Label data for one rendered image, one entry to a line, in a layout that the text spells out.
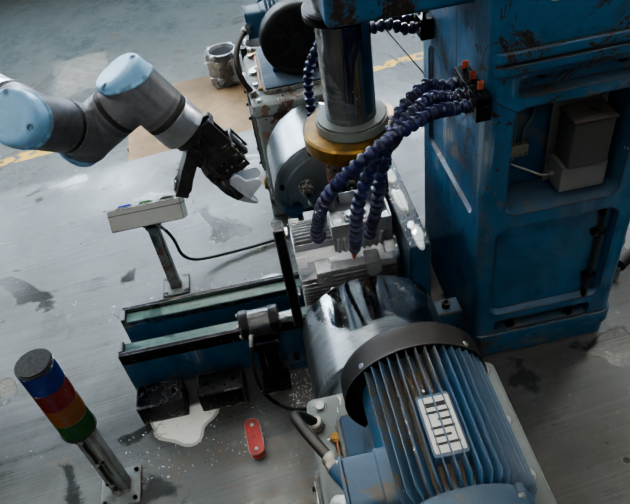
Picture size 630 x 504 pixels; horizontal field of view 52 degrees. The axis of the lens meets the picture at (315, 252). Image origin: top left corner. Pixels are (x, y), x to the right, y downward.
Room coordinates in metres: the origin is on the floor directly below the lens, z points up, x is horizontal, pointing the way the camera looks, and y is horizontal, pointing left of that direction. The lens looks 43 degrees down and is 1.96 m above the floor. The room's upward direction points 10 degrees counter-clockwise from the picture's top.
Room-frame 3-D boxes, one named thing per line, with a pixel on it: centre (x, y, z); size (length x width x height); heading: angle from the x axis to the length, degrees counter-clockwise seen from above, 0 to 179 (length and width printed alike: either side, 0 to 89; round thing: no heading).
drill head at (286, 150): (1.34, -0.05, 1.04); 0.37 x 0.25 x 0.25; 3
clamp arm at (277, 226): (0.84, 0.06, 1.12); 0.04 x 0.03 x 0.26; 93
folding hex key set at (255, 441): (0.71, 0.19, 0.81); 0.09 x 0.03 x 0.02; 7
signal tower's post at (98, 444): (0.66, 0.46, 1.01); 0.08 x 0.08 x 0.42; 3
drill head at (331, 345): (0.65, -0.08, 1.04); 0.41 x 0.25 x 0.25; 3
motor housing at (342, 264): (0.98, -0.06, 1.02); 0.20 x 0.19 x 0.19; 92
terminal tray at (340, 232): (0.98, -0.10, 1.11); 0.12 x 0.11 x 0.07; 92
